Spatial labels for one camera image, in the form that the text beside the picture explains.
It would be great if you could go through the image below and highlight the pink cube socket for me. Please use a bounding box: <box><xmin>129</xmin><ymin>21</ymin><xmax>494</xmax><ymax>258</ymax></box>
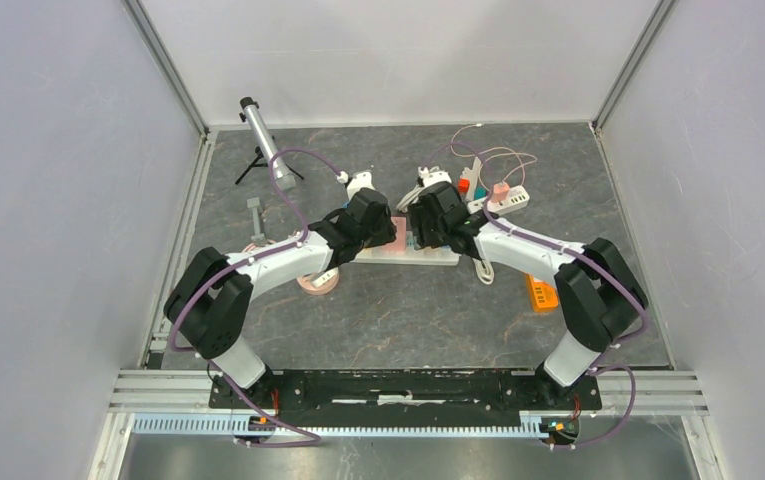
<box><xmin>382</xmin><ymin>217</ymin><xmax>408</xmax><ymax>254</ymax></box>

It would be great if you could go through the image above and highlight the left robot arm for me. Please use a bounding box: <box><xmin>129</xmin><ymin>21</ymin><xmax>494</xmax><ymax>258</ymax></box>
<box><xmin>163</xmin><ymin>188</ymin><xmax>396</xmax><ymax>408</ymax></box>

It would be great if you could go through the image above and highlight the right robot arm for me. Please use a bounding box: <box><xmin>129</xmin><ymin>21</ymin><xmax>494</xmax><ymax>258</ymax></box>
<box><xmin>406</xmin><ymin>181</ymin><xmax>649</xmax><ymax>408</ymax></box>

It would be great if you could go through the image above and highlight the red plug adapter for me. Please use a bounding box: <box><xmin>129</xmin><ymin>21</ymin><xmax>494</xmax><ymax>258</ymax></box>
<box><xmin>457</xmin><ymin>177</ymin><xmax>471</xmax><ymax>197</ymax></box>

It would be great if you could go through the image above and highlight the narrow white socket strip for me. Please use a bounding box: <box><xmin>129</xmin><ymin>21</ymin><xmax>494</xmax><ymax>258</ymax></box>
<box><xmin>461</xmin><ymin>156</ymin><xmax>482</xmax><ymax>202</ymax></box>

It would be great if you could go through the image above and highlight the pink round socket base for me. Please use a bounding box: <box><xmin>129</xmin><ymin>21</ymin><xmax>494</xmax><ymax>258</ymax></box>
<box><xmin>296</xmin><ymin>268</ymin><xmax>339</xmax><ymax>296</ymax></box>

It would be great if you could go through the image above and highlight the long white power strip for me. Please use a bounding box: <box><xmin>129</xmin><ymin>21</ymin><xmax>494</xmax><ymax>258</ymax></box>
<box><xmin>353</xmin><ymin>241</ymin><xmax>460</xmax><ymax>267</ymax></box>

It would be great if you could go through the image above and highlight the small white power strip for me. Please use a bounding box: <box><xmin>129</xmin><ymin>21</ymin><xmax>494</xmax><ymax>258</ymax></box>
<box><xmin>467</xmin><ymin>185</ymin><xmax>530</xmax><ymax>216</ymax></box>

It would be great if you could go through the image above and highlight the silver telescope on tripod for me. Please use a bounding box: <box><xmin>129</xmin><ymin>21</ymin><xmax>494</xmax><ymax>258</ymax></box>
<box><xmin>235</xmin><ymin>97</ymin><xmax>305</xmax><ymax>191</ymax></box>

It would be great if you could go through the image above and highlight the orange power strip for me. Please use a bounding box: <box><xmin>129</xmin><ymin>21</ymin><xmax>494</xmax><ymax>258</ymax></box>
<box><xmin>525</xmin><ymin>274</ymin><xmax>559</xmax><ymax>314</ymax></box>

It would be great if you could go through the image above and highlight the white cable bundle upper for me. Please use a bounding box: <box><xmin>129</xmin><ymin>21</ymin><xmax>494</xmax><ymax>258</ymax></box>
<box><xmin>396</xmin><ymin>184</ymin><xmax>424</xmax><ymax>213</ymax></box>

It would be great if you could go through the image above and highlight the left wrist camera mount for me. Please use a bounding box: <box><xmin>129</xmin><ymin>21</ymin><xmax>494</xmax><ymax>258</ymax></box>
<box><xmin>336</xmin><ymin>170</ymin><xmax>376</xmax><ymax>200</ymax></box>

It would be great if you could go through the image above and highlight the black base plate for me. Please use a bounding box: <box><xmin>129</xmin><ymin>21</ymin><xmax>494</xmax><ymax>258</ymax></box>
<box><xmin>246</xmin><ymin>368</ymin><xmax>603</xmax><ymax>428</ymax></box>

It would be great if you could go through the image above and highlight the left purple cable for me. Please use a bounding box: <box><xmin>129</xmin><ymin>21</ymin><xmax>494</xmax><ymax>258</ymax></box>
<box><xmin>167</xmin><ymin>148</ymin><xmax>350</xmax><ymax>449</ymax></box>

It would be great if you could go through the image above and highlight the purple cable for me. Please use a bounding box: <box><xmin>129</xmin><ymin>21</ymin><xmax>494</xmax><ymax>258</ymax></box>
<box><xmin>167</xmin><ymin>148</ymin><xmax>350</xmax><ymax>449</ymax></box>
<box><xmin>421</xmin><ymin>141</ymin><xmax>651</xmax><ymax>450</ymax></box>

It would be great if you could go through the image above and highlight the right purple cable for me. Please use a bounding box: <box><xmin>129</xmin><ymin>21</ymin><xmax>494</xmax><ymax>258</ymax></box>
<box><xmin>421</xmin><ymin>141</ymin><xmax>651</xmax><ymax>450</ymax></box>

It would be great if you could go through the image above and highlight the white slotted cable duct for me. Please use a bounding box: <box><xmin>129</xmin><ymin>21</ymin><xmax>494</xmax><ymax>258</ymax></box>
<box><xmin>131</xmin><ymin>413</ymin><xmax>556</xmax><ymax>439</ymax></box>

